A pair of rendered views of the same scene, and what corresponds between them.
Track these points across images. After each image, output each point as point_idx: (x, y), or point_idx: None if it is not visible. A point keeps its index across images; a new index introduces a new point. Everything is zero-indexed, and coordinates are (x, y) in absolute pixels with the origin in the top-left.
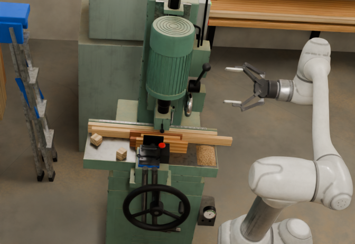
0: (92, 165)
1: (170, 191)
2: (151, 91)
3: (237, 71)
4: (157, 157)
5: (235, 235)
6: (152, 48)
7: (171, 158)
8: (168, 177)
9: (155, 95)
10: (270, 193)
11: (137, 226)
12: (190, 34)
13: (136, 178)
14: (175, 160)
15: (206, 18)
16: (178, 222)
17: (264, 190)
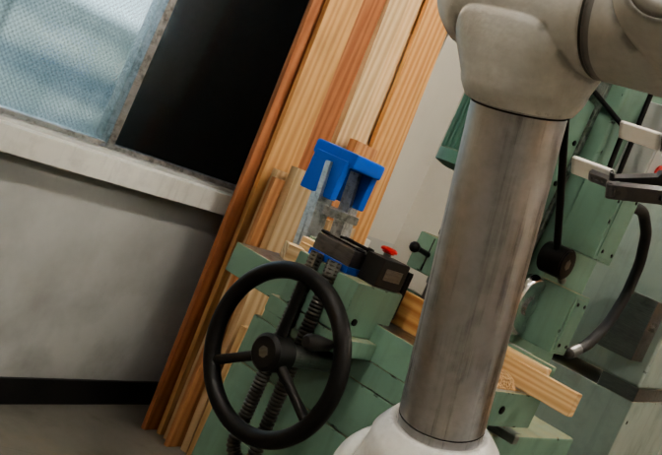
0: (242, 266)
1: (322, 290)
2: (440, 147)
3: (648, 140)
4: (357, 247)
5: (380, 415)
6: None
7: (398, 331)
8: (357, 339)
9: (441, 154)
10: None
11: (208, 396)
12: None
13: (289, 282)
14: (402, 335)
15: None
16: (294, 426)
17: None
